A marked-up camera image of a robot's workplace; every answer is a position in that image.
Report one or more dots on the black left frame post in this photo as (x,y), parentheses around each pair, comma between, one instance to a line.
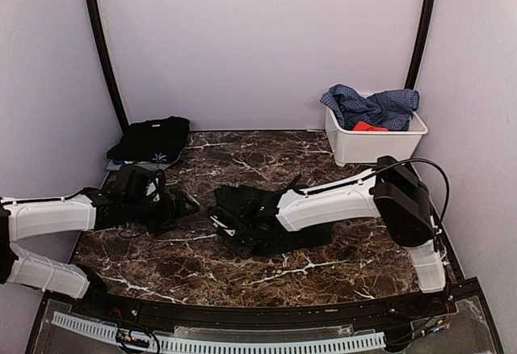
(106,65)

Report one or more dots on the dark green plaid garment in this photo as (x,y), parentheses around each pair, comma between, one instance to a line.
(282,241)

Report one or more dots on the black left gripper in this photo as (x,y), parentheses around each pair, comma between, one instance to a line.
(170,216)

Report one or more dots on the white slotted cable duct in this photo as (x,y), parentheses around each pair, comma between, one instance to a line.
(209,340)

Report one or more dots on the black frame post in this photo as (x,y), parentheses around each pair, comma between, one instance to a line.
(106,65)
(419,43)

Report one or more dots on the black aluminium front rail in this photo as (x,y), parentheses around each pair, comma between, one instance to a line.
(385,312)

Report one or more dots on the white plastic laundry bin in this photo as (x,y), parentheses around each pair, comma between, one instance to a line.
(351,147)

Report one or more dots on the red garment in bin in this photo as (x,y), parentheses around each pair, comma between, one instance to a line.
(363,126)

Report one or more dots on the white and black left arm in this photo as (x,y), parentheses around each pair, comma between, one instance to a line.
(91,209)

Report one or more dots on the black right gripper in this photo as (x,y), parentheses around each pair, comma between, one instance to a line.
(241,250)

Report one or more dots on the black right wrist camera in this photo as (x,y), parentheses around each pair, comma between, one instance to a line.
(243,211)

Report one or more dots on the black t-shirt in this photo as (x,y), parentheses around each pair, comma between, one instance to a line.
(158,141)

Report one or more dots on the blue checked shirt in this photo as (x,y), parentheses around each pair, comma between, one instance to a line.
(392,110)

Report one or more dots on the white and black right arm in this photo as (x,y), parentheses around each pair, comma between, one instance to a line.
(391,191)

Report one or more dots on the black right frame post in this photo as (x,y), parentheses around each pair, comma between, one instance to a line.
(419,43)

